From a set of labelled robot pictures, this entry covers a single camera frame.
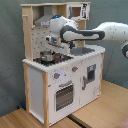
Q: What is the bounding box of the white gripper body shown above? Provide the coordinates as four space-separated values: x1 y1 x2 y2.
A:
45 35 70 55

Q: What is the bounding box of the small metal pot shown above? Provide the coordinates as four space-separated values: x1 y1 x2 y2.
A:
40 51 55 61

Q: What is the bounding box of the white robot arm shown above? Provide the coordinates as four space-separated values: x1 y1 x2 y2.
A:
46 15 128 58

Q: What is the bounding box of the wooden toy kitchen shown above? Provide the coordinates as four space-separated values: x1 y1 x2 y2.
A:
22 2 105 127

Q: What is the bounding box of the black toy stovetop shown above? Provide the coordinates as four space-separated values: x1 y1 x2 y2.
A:
35 53 71 66

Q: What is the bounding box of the grey toy sink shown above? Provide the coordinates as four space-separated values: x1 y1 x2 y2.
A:
70 47 94 56

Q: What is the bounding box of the grey range hood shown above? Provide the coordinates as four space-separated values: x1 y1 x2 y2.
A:
33 5 60 27

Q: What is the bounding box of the white cupboard door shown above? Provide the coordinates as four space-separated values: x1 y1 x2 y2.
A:
80 55 102 106

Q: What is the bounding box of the toy oven door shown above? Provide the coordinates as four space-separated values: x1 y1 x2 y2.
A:
56 84 74 111

